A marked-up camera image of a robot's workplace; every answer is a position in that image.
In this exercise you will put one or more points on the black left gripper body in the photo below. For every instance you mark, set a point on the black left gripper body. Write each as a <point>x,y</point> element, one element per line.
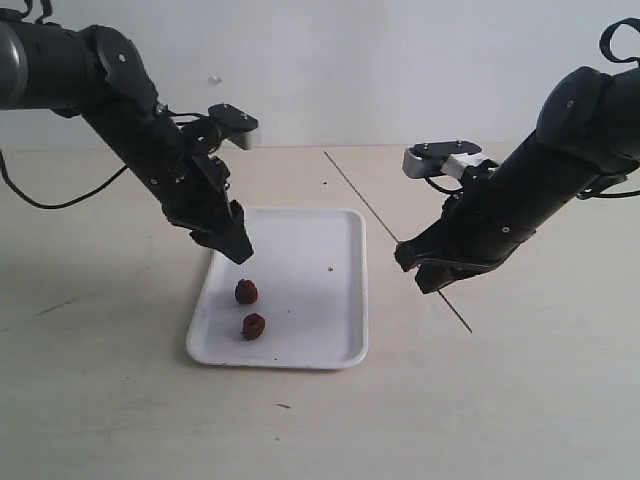
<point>201,202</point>

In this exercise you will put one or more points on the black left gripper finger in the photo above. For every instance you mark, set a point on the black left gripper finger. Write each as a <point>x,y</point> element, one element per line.
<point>243,247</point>
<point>222,242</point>

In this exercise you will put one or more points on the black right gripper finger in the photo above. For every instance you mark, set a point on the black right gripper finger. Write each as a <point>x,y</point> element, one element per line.
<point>433,276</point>
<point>417,252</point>

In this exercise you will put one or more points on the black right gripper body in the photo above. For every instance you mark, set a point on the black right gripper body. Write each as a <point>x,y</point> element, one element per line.
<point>491,217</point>

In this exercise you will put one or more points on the red berry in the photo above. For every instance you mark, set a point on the red berry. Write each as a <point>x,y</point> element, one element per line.
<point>246,292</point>
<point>253,327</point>

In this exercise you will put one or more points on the red berry bottom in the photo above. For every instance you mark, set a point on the red berry bottom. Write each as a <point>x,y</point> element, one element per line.
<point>253,327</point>

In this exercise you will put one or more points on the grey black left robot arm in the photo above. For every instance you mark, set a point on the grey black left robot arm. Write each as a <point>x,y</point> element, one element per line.
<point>98,74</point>

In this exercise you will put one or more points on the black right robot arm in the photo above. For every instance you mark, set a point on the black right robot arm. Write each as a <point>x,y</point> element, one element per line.
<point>586,140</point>

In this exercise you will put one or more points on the white rectangular plastic tray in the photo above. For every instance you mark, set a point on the white rectangular plastic tray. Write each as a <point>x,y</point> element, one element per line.
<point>309,266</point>

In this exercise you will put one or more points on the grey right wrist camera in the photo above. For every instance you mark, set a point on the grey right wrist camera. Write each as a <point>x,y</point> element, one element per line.
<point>448,158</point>

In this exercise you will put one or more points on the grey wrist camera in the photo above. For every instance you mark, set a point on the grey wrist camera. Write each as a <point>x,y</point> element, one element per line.
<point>448,158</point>
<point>236,126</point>

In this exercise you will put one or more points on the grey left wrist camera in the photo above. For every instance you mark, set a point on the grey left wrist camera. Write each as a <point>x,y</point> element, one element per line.
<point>236,126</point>

